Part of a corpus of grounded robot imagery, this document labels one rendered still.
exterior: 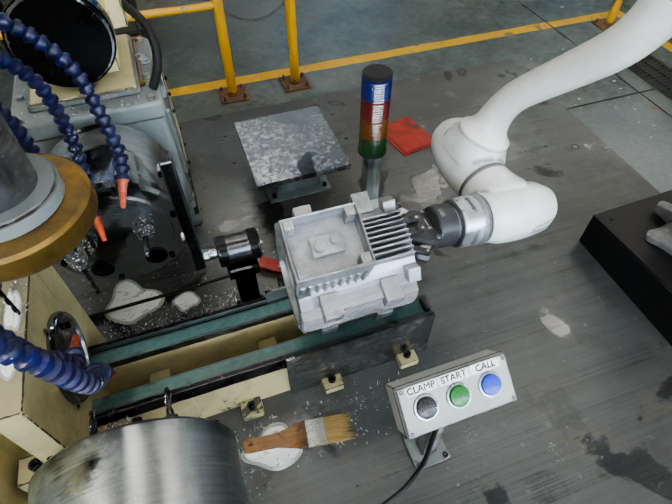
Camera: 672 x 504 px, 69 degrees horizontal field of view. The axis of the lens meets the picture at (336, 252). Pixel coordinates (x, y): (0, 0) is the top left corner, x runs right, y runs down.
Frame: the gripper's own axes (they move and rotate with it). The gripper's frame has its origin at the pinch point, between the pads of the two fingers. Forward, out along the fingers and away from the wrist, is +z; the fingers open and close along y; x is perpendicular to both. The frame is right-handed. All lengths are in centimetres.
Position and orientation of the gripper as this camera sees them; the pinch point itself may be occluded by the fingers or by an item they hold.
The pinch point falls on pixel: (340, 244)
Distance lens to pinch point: 79.8
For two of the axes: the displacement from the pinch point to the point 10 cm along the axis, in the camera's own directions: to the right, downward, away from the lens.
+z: -9.4, 1.8, -3.0
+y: 3.4, 7.2, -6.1
